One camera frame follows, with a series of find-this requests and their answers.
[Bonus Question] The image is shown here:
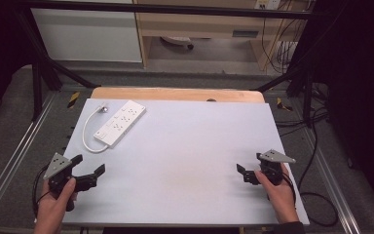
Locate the white power strip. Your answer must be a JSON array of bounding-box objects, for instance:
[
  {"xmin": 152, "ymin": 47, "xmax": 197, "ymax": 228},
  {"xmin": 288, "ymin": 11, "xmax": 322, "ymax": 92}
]
[{"xmin": 93, "ymin": 99, "xmax": 147, "ymax": 148}]

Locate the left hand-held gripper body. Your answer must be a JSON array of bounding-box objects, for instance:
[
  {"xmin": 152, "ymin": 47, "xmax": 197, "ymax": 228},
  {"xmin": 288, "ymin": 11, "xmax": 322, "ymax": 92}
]
[{"xmin": 43, "ymin": 152, "xmax": 98, "ymax": 213}]

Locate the wooden table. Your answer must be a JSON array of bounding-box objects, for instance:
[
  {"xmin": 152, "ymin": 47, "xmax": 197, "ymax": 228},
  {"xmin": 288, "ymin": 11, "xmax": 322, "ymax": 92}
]
[{"xmin": 90, "ymin": 86, "xmax": 266, "ymax": 104}]

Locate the light wooden desk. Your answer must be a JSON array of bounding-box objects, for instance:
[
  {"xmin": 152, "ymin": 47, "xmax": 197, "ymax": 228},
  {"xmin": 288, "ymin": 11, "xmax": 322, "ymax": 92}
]
[{"xmin": 131, "ymin": 0, "xmax": 317, "ymax": 71}]

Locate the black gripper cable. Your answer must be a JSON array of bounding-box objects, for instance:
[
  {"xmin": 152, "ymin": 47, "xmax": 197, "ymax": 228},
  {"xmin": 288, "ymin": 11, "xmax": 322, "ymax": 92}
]
[
  {"xmin": 281, "ymin": 171, "xmax": 340, "ymax": 228},
  {"xmin": 31, "ymin": 164, "xmax": 53, "ymax": 219}
]

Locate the bundle of black cables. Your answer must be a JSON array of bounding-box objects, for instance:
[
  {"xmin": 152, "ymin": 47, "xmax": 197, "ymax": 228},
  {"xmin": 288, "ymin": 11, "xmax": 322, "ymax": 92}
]
[{"xmin": 260, "ymin": 0, "xmax": 319, "ymax": 75}]

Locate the black curtain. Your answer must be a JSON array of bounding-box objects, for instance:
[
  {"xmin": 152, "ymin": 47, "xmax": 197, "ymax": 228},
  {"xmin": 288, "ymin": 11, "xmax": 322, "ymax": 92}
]
[
  {"xmin": 311, "ymin": 0, "xmax": 374, "ymax": 213},
  {"xmin": 0, "ymin": 0, "xmax": 35, "ymax": 131}
]

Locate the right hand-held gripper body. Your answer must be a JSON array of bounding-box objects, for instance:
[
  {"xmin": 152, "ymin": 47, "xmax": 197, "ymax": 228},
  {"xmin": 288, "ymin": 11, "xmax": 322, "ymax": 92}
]
[{"xmin": 243, "ymin": 148, "xmax": 297, "ymax": 187}]

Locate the white power strip cable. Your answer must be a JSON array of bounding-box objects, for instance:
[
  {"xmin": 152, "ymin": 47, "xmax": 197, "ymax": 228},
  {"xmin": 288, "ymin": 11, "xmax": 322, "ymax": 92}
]
[{"xmin": 82, "ymin": 105, "xmax": 110, "ymax": 154}]

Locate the office chair base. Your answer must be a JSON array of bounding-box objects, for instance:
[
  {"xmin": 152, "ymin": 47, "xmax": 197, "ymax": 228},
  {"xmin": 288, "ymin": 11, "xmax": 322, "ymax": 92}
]
[{"xmin": 160, "ymin": 35, "xmax": 196, "ymax": 51}]

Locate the person's left hand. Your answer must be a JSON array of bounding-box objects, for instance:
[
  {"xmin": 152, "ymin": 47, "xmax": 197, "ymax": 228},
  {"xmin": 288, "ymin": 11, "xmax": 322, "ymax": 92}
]
[{"xmin": 33, "ymin": 176, "xmax": 79, "ymax": 234}]

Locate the white table board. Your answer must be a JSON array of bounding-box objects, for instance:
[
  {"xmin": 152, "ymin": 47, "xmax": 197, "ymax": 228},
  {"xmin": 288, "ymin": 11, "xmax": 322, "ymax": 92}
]
[{"xmin": 62, "ymin": 98, "xmax": 311, "ymax": 227}]

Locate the white cabinet panel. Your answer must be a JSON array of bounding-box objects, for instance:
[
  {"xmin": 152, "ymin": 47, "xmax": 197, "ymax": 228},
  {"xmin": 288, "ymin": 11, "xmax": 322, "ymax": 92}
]
[{"xmin": 30, "ymin": 7, "xmax": 143, "ymax": 63}]

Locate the person's right hand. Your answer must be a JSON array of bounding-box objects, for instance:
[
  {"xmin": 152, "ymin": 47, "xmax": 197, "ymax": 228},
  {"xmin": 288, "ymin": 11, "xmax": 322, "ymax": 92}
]
[{"xmin": 253, "ymin": 162, "xmax": 302, "ymax": 225}]

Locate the aluminium floor rail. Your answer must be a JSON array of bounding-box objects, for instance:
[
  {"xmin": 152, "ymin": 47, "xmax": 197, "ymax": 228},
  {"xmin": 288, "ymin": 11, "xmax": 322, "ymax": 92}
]
[
  {"xmin": 301, "ymin": 126, "xmax": 362, "ymax": 234},
  {"xmin": 0, "ymin": 92, "xmax": 58, "ymax": 222}
]

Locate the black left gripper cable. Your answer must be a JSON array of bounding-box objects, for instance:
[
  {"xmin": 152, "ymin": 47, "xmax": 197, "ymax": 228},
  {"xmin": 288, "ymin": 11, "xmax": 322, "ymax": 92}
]
[{"xmin": 31, "ymin": 164, "xmax": 53, "ymax": 219}]

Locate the black metal frame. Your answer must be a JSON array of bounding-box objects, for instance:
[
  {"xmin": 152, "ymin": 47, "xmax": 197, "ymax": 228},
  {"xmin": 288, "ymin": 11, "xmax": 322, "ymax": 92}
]
[{"xmin": 12, "ymin": 0, "xmax": 320, "ymax": 129}]

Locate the yellow black floor tape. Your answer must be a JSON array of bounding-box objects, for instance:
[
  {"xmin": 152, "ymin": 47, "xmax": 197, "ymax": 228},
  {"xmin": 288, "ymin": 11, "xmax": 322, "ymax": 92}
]
[
  {"xmin": 66, "ymin": 91, "xmax": 81, "ymax": 110},
  {"xmin": 276, "ymin": 97, "xmax": 294, "ymax": 112}
]

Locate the white wall socket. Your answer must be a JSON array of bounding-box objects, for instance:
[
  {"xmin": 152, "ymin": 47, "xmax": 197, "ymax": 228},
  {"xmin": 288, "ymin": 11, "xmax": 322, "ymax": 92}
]
[{"xmin": 254, "ymin": 0, "xmax": 282, "ymax": 11}]

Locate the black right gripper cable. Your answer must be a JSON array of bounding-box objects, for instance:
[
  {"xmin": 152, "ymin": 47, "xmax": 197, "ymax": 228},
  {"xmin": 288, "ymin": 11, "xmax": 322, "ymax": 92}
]
[{"xmin": 281, "ymin": 171, "xmax": 340, "ymax": 228}]

